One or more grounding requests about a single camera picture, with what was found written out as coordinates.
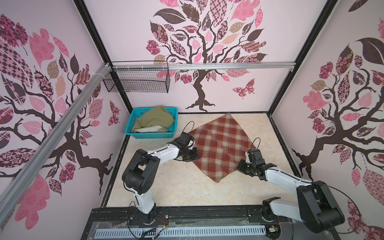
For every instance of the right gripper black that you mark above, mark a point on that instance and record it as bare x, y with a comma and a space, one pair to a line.
240, 166

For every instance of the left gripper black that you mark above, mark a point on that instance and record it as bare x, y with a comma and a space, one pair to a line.
194, 156

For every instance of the red plaid skirt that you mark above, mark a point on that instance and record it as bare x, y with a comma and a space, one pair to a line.
221, 144

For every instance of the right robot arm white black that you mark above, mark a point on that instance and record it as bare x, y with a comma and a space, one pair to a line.
315, 207

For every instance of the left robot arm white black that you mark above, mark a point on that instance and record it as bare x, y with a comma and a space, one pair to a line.
141, 171

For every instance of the white folded garment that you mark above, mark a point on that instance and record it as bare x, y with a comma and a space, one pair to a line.
152, 129

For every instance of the olive green skirt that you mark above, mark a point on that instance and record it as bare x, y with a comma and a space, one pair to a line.
156, 116

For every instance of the teal plastic basket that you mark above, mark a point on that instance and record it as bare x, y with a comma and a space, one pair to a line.
138, 112

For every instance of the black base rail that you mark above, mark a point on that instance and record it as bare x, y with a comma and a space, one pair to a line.
281, 228

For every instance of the black wire basket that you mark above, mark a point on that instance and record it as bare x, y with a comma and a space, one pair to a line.
138, 77

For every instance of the white slotted cable duct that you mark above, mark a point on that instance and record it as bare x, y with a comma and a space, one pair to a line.
179, 232

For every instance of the aluminium rail back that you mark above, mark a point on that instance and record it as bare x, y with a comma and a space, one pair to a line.
220, 66

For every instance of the aluminium rail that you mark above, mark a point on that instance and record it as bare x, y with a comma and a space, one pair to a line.
220, 66
23, 180

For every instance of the aluminium rail left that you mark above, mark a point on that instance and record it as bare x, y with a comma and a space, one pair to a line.
23, 180

